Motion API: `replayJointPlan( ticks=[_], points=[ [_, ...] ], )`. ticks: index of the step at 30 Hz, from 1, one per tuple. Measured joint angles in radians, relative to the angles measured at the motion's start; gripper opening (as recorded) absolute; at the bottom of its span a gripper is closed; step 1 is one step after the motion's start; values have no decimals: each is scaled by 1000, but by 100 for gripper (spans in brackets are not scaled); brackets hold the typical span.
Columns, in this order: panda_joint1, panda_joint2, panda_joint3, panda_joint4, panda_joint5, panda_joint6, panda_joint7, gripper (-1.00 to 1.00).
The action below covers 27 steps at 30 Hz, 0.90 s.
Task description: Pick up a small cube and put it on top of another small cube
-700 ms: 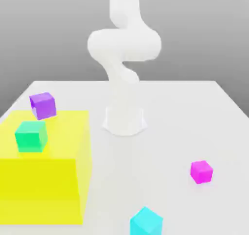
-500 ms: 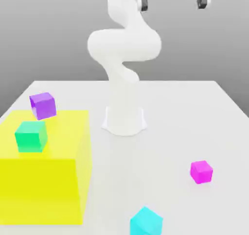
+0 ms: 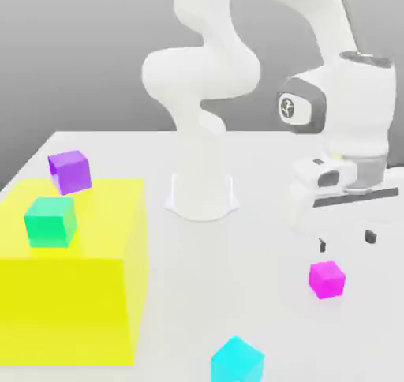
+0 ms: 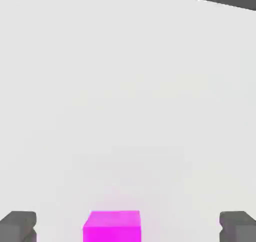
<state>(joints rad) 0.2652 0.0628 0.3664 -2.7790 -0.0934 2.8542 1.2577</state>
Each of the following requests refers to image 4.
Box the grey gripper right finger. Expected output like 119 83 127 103
219 210 256 242

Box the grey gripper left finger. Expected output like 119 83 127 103
0 210 38 242

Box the small magenta cube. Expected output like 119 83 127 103
82 210 141 242

